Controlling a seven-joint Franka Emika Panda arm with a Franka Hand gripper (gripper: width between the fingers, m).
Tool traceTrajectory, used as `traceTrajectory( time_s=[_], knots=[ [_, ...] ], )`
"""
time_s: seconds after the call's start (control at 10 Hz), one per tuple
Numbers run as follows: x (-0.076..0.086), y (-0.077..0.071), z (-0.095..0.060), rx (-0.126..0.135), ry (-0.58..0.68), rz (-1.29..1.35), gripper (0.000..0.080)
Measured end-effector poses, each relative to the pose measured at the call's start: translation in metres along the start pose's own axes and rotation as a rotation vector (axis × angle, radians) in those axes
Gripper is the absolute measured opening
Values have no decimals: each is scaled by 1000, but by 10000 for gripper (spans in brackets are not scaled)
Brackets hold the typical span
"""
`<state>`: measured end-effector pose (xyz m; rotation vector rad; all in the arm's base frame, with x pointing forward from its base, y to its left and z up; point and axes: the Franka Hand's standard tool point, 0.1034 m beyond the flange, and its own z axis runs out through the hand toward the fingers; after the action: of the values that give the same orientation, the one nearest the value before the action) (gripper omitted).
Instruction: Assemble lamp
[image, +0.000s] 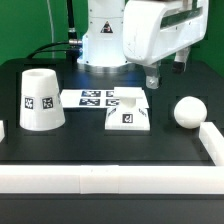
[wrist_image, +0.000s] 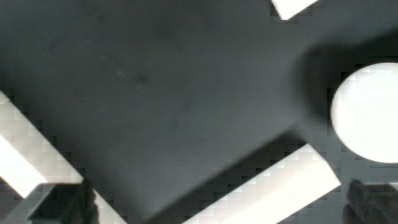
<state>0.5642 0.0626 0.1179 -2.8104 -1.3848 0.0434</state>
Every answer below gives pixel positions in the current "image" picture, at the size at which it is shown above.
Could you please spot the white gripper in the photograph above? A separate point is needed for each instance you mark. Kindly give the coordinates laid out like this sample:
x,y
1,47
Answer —
x,y
153,30

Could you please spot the white lamp bulb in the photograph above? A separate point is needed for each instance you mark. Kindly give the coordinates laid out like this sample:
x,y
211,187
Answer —
x,y
190,112

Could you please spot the white lamp base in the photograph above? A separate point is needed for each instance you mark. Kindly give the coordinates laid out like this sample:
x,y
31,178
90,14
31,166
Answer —
x,y
131,112

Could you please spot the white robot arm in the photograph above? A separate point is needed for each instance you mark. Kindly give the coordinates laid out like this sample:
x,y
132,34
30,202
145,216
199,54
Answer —
x,y
122,33

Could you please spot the white lamp shade cone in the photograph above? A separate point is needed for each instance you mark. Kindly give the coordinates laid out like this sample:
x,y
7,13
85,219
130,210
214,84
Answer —
x,y
41,108

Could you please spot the white marker sheet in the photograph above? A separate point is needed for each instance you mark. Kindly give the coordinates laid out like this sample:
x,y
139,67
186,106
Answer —
x,y
90,98

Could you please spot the white right wall bar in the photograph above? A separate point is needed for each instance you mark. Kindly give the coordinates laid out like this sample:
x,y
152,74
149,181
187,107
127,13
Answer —
x,y
213,141

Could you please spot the white wall bar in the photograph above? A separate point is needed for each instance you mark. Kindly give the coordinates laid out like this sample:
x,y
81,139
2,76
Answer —
x,y
111,179
213,141

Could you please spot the white front wall bar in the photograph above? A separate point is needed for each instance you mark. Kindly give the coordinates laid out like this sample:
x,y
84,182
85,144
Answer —
x,y
111,179

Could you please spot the white left wall block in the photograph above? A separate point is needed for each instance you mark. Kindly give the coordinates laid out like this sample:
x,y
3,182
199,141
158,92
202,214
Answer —
x,y
2,132

